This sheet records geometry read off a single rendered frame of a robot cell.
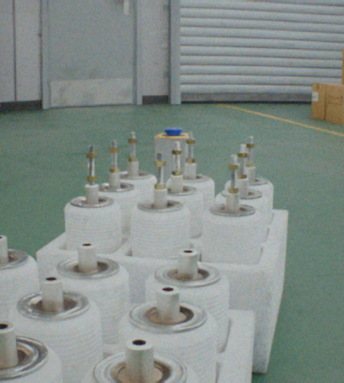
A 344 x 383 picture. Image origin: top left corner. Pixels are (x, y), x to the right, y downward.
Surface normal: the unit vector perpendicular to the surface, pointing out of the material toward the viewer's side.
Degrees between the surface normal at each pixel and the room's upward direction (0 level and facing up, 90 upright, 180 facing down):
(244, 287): 90
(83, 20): 90
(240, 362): 0
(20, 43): 90
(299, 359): 0
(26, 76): 90
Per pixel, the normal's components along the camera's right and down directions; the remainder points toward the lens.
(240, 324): 0.00, -0.98
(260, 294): -0.24, 0.21
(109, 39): 0.27, 0.20
